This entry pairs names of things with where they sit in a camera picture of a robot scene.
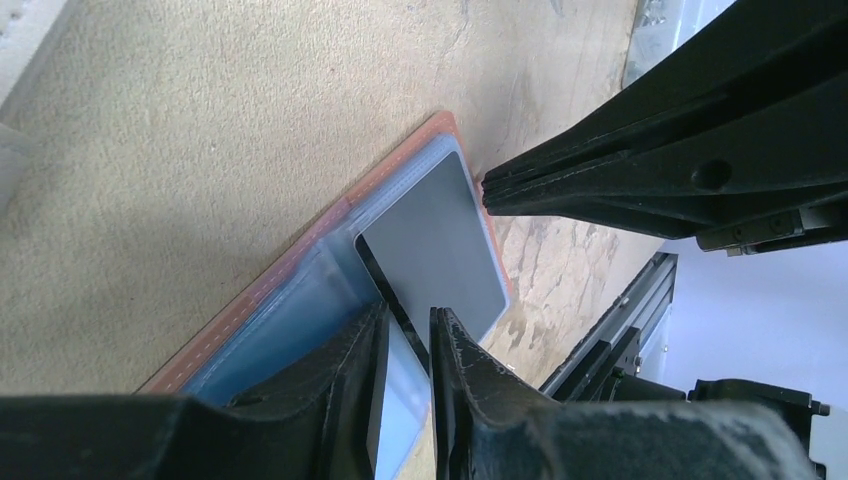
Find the cream card holder with snap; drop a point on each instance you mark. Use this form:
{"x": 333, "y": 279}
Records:
{"x": 29, "y": 33}

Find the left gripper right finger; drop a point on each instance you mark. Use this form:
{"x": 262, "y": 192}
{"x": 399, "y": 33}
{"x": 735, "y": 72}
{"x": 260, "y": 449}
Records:
{"x": 490, "y": 424}

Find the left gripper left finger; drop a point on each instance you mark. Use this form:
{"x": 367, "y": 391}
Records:
{"x": 318, "y": 418}

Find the brown card holder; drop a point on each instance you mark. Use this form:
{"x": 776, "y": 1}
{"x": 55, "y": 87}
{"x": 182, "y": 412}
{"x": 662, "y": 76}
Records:
{"x": 311, "y": 290}

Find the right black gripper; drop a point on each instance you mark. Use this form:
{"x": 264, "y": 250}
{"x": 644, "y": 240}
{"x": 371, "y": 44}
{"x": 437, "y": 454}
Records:
{"x": 739, "y": 138}

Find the aluminium frame rail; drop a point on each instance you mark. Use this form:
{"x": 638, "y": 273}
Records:
{"x": 606, "y": 364}

